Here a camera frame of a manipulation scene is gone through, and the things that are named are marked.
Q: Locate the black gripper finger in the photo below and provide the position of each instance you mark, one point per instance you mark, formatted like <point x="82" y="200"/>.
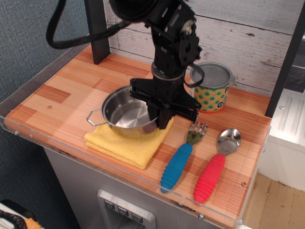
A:
<point x="165" y="116"/>
<point x="153" y="113"/>

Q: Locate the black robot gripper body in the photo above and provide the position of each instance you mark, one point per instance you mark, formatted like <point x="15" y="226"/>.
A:
<point x="166" y="94"/>

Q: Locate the small stainless steel pot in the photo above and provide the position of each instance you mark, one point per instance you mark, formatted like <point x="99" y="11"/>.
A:
<point x="124" y="114"/>

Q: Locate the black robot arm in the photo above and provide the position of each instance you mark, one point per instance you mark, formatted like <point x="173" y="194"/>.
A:
<point x="172" y="24"/>

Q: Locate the folded yellow cloth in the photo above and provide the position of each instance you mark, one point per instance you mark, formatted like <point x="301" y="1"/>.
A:
<point x="133" y="151"/>

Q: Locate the patterned can with grey lid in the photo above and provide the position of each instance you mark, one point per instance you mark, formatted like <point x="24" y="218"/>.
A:
<point x="212" y="93"/>

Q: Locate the grey toy fridge cabinet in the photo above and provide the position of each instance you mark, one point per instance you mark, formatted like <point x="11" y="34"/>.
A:
<point x="81" y="183"/>

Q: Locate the silver dispenser button panel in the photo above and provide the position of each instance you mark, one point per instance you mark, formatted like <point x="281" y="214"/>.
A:
<point x="122" y="214"/>

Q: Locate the white toy sink unit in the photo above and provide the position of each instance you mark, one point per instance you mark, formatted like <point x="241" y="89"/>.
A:
<point x="283" y="156"/>

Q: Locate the clear acrylic table guard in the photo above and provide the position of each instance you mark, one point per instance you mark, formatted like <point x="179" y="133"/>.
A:
<point x="54" y="114"/>

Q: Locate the orange and black object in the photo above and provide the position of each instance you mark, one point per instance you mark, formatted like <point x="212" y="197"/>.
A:
<point x="14" y="216"/>

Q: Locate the fork with blue handle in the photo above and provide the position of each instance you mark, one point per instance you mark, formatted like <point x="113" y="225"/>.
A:
<point x="176" y="165"/>

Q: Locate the spoon with red handle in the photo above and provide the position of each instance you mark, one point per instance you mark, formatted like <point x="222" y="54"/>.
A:
<point x="228" y="142"/>

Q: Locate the dark vertical post left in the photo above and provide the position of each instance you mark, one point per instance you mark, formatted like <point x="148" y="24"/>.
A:
<point x="97" y="23"/>

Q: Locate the dark vertical post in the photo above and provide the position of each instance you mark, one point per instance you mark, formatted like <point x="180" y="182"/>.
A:
<point x="287" y="63"/>
<point x="97" y="23"/>

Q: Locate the dark vertical post right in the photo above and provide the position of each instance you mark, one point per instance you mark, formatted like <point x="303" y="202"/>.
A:
<point x="287" y="63"/>

